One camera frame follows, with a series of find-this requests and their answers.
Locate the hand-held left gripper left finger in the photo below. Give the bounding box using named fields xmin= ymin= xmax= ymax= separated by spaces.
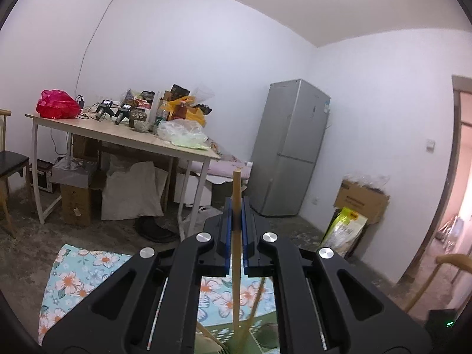
xmin=40 ymin=196 xmax=235 ymax=354

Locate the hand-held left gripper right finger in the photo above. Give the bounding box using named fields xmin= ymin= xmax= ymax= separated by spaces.
xmin=241 ymin=197 xmax=432 ymax=354

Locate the long bamboo chopstick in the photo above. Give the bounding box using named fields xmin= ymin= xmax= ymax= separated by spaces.
xmin=230 ymin=170 xmax=248 ymax=354

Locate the pile of wooden chopsticks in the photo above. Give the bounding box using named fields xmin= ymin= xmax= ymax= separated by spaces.
xmin=196 ymin=279 xmax=267 ymax=353

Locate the green perforated utensil holder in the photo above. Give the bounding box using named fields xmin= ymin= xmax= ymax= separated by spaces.
xmin=195 ymin=319 xmax=283 ymax=354

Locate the light wooden chair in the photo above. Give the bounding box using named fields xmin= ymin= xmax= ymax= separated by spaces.
xmin=404 ymin=254 xmax=472 ymax=314

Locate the pink bedding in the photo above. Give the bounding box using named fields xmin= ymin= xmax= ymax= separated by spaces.
xmin=177 ymin=153 xmax=253 ymax=178

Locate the black round basin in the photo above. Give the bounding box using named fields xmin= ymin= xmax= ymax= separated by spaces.
xmin=135 ymin=216 xmax=181 ymax=244

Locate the grey refrigerator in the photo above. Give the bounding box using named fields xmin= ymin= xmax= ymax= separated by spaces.
xmin=245 ymin=79 xmax=331 ymax=217

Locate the yellow green rice bag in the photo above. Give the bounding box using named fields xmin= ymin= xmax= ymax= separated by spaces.
xmin=319 ymin=206 xmax=368 ymax=259

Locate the white sack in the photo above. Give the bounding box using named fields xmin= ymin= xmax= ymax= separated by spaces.
xmin=101 ymin=160 xmax=166 ymax=221

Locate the clear plastic bag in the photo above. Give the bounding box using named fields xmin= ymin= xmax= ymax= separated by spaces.
xmin=158 ymin=118 xmax=209 ymax=146

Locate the orange plastic bag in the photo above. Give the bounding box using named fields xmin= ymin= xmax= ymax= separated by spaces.
xmin=168 ymin=96 xmax=207 ymax=126

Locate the large printed cardboard box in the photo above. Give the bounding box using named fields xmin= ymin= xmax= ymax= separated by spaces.
xmin=334 ymin=179 xmax=391 ymax=225

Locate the clear bottle with green label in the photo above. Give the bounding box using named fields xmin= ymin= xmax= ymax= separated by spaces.
xmin=155 ymin=99 xmax=169 ymax=134

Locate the small glass jar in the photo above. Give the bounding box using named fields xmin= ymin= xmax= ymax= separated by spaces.
xmin=130 ymin=108 xmax=151 ymax=132

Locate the wooden table with white legs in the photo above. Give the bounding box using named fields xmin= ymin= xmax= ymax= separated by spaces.
xmin=25 ymin=112 xmax=222 ymax=242

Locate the blue floral tablecloth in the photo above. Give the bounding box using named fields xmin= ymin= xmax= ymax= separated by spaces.
xmin=39 ymin=243 xmax=275 ymax=354

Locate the cardboard box under table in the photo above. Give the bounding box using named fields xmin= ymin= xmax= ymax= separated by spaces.
xmin=50 ymin=156 xmax=98 ymax=189

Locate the red plastic bag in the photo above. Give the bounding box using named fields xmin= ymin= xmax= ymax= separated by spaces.
xmin=36 ymin=89 xmax=82 ymax=119

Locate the wooden chair with black seat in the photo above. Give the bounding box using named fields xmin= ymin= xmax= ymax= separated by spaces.
xmin=0 ymin=109 xmax=31 ymax=238

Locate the brown door frame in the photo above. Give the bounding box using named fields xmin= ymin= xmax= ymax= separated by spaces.
xmin=396 ymin=75 xmax=472 ymax=284

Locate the black hand-held camera device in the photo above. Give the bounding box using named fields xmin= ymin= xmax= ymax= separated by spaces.
xmin=94 ymin=99 xmax=113 ymax=120
xmin=114 ymin=104 xmax=132 ymax=126

